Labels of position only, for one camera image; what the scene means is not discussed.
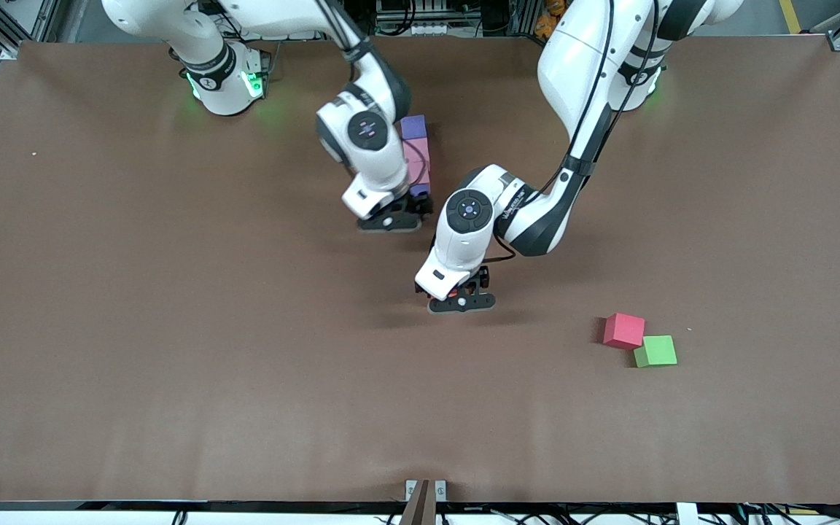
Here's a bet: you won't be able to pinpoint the red foam block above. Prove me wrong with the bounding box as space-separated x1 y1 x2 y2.
603 313 645 350

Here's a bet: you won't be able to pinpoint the green foam block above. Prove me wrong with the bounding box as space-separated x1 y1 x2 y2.
634 335 678 368

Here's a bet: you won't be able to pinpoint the white vented device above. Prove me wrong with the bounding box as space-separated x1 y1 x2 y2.
376 0 457 36

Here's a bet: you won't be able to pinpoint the orange bag pile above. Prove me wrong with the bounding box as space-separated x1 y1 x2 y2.
534 0 568 41

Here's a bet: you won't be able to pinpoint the metal bracket plate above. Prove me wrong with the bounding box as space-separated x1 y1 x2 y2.
405 479 447 502

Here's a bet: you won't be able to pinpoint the brown camera post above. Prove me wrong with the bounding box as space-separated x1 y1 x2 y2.
400 479 437 525

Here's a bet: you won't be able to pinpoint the tangled black cables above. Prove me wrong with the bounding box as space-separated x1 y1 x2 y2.
737 492 840 525

